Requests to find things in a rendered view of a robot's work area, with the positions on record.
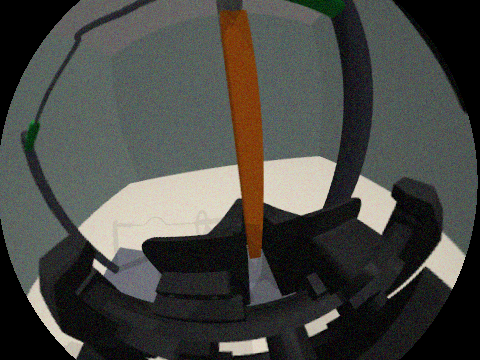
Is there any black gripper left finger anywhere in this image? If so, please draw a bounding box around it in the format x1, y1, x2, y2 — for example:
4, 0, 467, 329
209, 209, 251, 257
141, 197, 251, 305

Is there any orange long bar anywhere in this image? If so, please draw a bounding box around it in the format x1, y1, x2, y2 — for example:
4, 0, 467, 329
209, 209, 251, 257
216, 0, 264, 259

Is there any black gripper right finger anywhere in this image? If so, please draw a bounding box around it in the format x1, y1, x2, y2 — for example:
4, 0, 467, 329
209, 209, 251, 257
261, 197, 361, 296

